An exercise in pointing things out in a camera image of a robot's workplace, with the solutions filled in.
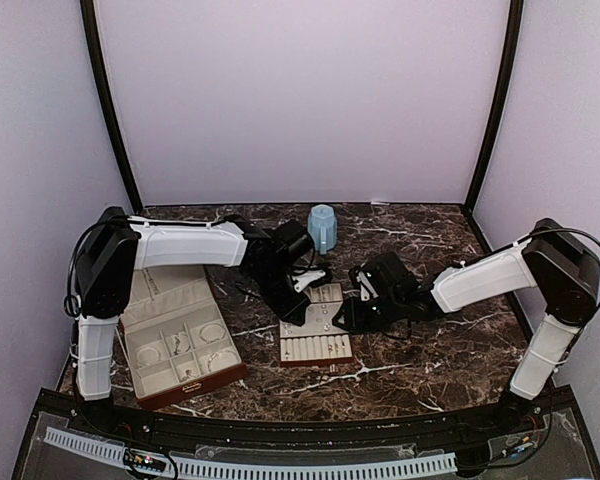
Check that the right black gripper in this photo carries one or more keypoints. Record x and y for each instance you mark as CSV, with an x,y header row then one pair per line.
x,y
353,318

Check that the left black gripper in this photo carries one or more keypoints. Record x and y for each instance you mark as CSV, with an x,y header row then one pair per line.
x,y
285,313

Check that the brown jewelry tray cream lining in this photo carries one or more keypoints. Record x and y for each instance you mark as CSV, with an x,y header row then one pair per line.
x,y
303,346

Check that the brown jewelry box cream lining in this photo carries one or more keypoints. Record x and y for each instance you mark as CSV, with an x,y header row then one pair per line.
x,y
173,323

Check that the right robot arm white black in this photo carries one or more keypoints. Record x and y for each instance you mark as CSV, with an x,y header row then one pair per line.
x,y
562,263

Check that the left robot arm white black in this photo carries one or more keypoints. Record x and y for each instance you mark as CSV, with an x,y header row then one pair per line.
x,y
110,251

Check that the light blue upside-down mug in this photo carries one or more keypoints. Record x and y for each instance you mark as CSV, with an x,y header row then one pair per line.
x,y
322,227

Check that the small circuit board with leds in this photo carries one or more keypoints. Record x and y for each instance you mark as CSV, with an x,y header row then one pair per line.
x,y
138,460

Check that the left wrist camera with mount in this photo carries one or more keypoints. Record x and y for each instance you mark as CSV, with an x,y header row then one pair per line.
x,y
300,260

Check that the black front table rail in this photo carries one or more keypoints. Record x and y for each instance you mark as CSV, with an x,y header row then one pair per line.
x,y
557,428

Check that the black right corner post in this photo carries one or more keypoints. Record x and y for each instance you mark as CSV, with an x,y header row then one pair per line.
x,y
505,70

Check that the black corner post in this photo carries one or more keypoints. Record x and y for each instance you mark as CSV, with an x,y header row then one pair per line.
x,y
99,71
505,70

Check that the black left corner post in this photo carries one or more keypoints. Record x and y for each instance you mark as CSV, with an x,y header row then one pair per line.
x,y
99,71

